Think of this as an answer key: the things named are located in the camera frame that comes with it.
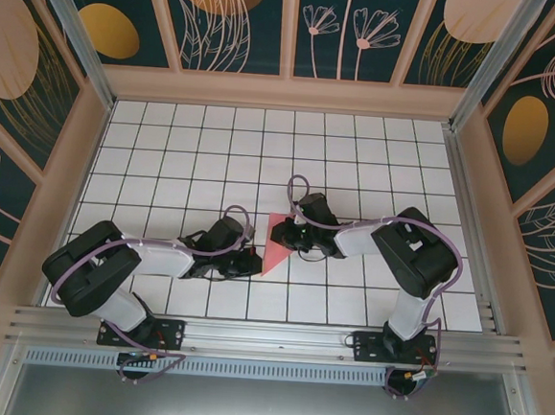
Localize aluminium table side rail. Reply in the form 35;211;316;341
426;124;523;338

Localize aluminium corner post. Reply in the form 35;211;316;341
15;0;126;112
448;0;555;139

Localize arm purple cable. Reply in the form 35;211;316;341
271;173;469;404
45;192;259;392

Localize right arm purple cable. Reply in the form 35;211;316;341
271;173;469;404

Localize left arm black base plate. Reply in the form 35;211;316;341
96;311;188;353

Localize long aluminium mounting rail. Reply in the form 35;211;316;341
4;295;533;387

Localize shiny metal sheet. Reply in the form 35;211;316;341
0;334;548;415

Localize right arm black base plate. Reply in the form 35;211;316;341
350;329;441;370

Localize pink paper sheet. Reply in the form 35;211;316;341
260;211;302;280

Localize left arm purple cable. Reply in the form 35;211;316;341
45;192;259;392

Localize grey slotted cable duct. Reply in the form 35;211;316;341
22;339;391;393

